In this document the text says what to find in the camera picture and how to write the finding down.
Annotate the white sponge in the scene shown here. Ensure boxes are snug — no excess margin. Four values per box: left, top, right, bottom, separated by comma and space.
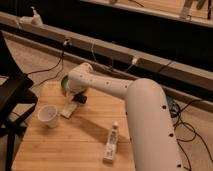
60, 102, 78, 118

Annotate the white object on ledge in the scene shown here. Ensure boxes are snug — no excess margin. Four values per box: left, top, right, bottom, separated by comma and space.
16, 6, 43, 26

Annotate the black cable bundle right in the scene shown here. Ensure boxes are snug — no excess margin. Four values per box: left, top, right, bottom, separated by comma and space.
168, 98, 213, 171

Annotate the white cable on ledge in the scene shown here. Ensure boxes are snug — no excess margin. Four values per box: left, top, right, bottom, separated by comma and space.
89, 39, 139, 75

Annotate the black cable on floor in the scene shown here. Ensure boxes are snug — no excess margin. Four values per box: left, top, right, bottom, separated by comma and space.
25, 39, 72, 88

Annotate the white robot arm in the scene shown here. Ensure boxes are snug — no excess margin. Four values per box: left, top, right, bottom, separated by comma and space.
68, 63, 183, 171

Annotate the white plastic cup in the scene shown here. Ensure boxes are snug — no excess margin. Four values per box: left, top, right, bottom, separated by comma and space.
37, 105, 58, 128

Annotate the black eraser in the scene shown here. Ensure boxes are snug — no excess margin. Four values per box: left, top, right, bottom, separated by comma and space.
73, 95, 87, 104

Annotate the green bowl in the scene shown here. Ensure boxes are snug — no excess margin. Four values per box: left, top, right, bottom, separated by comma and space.
61, 75, 68, 94

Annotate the white tube bottle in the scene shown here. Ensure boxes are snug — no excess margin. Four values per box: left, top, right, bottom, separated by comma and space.
103, 122, 119, 163

